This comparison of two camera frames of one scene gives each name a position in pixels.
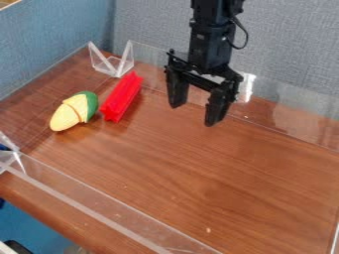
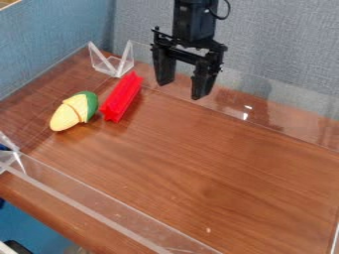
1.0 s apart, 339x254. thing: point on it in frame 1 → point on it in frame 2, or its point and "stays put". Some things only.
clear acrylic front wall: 98,206 stays put
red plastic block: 119,99 stays put
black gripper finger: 178,85 → 164,65
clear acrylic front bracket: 11,156 stays put
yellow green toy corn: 76,110 stays put
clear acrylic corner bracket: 115,65 stays put
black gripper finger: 218,106 → 203,79
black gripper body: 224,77 → 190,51
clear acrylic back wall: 295,108 stays put
